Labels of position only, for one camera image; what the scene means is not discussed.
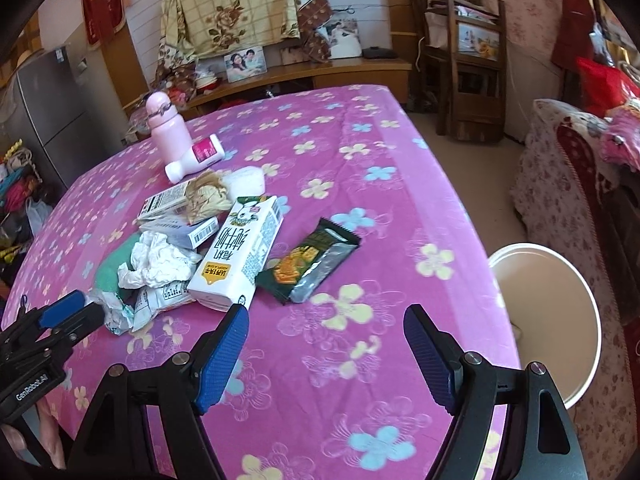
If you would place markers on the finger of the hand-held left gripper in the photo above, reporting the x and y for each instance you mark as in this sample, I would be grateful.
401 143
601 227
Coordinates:
80 320
62 305

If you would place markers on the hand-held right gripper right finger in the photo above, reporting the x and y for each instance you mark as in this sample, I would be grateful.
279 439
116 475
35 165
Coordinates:
430 360

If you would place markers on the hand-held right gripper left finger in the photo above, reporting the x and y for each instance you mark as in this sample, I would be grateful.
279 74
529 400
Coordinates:
222 360

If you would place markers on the white teal wrapper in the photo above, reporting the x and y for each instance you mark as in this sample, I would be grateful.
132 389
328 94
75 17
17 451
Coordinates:
117 317

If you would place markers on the green cloth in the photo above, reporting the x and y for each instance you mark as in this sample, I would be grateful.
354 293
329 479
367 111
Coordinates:
110 270

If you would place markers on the white printed plastic packet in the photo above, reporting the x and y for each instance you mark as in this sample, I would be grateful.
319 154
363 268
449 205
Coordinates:
167 297

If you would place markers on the white paper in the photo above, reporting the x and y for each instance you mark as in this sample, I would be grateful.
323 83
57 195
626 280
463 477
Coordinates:
155 262

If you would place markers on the white milk carton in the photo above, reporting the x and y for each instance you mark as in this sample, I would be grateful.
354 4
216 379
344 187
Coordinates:
235 255

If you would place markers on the dark green snack wrapper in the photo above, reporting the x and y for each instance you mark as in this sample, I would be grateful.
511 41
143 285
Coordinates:
295 265

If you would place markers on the white trash bin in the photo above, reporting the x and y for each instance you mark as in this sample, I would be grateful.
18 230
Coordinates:
550 320

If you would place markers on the white and blue barcode box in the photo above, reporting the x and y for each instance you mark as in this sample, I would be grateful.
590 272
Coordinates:
200 234

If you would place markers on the green and white medicine box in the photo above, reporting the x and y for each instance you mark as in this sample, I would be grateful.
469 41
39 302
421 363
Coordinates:
160 202

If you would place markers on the brown paper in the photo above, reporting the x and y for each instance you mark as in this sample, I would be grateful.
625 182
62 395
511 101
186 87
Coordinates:
205 197

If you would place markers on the white plastic bag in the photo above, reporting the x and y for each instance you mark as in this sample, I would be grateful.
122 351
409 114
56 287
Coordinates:
37 215

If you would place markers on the pile of colourful bags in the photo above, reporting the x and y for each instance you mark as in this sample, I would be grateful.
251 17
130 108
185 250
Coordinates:
17 190

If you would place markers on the white sponge block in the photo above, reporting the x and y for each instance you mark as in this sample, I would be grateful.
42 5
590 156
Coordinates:
247 180

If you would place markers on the grey refrigerator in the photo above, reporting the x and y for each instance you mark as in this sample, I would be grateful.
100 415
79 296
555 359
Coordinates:
55 110

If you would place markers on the pink thermos bottle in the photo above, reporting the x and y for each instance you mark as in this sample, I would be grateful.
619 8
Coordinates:
167 135

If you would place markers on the white bottle with pink label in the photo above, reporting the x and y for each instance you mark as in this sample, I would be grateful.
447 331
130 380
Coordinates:
200 152

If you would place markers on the pink floral blanket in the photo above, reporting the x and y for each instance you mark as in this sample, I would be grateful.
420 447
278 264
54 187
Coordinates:
375 160

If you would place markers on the sofa with floral cover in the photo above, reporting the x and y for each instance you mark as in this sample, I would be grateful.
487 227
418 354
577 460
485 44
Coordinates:
560 185

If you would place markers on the dark wooden chair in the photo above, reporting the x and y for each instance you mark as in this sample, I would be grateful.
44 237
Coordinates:
470 105

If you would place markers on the red and white pot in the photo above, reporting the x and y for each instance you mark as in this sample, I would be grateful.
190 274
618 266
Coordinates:
206 79

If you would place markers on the pink plastic bag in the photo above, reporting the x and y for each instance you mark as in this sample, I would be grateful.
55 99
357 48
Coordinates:
622 137

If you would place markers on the framed couple photo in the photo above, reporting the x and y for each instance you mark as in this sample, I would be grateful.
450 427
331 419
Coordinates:
245 64

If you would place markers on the wooden cabinet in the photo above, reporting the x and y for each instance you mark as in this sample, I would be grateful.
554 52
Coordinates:
350 72

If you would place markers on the framed picture on chair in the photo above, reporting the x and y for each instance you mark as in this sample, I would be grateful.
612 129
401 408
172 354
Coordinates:
477 40

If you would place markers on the wedding photo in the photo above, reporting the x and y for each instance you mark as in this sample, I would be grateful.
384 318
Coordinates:
344 37

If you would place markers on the beige floral hanging cloth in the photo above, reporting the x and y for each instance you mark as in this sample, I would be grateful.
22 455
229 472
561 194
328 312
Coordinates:
230 5

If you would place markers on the pink floral curtain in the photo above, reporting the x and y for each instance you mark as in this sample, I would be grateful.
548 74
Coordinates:
520 5

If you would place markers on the red hanging cloth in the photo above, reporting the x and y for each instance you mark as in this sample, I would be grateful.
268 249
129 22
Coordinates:
575 20

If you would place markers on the red wall banner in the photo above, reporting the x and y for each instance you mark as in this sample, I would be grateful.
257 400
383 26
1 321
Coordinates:
102 5

